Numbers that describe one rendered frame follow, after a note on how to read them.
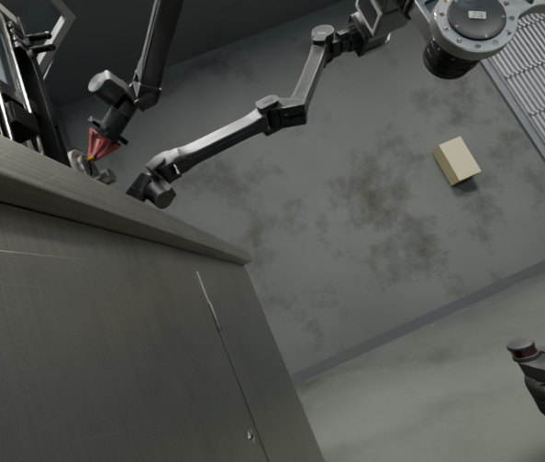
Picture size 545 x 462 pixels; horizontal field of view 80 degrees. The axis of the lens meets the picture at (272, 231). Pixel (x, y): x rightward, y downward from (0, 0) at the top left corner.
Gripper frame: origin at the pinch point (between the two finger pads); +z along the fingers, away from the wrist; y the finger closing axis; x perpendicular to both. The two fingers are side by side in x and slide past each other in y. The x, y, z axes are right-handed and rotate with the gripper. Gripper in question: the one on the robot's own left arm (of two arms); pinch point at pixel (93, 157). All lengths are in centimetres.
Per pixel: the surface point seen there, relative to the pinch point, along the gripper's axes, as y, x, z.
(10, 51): -31.6, -1.6, -9.6
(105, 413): -52, -63, 17
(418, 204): 239, -111, -113
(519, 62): 255, -131, -298
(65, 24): 17, 59, -38
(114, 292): -46, -54, 11
